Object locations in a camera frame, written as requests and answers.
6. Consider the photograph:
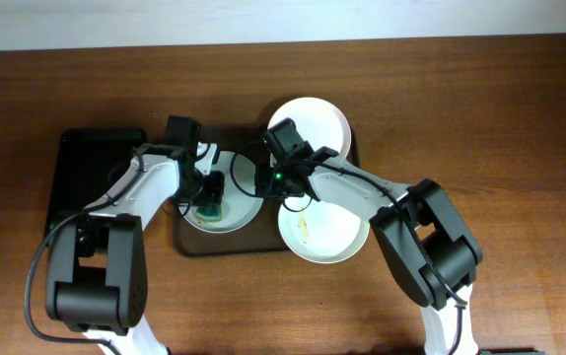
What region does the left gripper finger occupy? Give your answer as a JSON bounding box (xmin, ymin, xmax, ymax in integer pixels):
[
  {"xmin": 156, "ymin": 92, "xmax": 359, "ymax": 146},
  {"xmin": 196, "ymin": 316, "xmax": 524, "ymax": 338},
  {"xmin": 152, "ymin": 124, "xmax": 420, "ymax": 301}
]
[
  {"xmin": 209, "ymin": 171, "xmax": 225, "ymax": 204},
  {"xmin": 194, "ymin": 177, "xmax": 210, "ymax": 206}
]

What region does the green sponge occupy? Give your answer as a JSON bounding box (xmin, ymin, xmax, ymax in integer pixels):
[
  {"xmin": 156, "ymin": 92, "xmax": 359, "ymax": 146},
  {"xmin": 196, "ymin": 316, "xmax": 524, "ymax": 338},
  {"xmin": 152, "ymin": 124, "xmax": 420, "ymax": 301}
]
[{"xmin": 195, "ymin": 204, "xmax": 223, "ymax": 223}]

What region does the white plate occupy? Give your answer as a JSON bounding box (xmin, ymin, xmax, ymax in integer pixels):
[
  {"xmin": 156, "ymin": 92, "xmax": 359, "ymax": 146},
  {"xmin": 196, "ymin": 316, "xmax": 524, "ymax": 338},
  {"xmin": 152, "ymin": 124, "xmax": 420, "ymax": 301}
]
[
  {"xmin": 278, "ymin": 196, "xmax": 370, "ymax": 264},
  {"xmin": 267, "ymin": 97, "xmax": 352, "ymax": 157},
  {"xmin": 185, "ymin": 151, "xmax": 263, "ymax": 234}
]

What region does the white plate top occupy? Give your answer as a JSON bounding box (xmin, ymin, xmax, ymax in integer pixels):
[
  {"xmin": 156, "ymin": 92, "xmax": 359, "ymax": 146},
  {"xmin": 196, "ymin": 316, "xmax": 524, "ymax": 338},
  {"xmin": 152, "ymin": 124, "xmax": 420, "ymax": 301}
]
[{"xmin": 267, "ymin": 97, "xmax": 352, "ymax": 157}]

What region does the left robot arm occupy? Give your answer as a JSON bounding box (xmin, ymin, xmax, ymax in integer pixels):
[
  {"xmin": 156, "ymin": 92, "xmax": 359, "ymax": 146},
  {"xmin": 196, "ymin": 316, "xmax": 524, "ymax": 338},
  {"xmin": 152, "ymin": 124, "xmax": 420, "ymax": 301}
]
[{"xmin": 39, "ymin": 143, "xmax": 219, "ymax": 354}]

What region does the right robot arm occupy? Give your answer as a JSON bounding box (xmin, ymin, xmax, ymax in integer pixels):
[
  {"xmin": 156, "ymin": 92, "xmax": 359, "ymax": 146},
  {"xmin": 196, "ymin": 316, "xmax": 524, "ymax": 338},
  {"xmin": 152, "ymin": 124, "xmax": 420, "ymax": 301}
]
[{"xmin": 254, "ymin": 148, "xmax": 483, "ymax": 354}]

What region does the brown serving tray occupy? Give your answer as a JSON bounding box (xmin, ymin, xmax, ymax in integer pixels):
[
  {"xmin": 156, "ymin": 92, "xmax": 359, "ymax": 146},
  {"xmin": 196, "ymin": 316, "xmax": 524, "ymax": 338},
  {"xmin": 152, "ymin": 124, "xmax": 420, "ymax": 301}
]
[{"xmin": 171, "ymin": 122, "xmax": 366, "ymax": 257}]

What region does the black rectangular tray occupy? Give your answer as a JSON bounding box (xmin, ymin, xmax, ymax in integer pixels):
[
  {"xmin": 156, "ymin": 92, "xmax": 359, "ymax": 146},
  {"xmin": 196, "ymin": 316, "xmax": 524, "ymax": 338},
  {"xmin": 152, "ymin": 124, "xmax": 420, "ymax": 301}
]
[{"xmin": 44, "ymin": 127, "xmax": 147, "ymax": 233}]

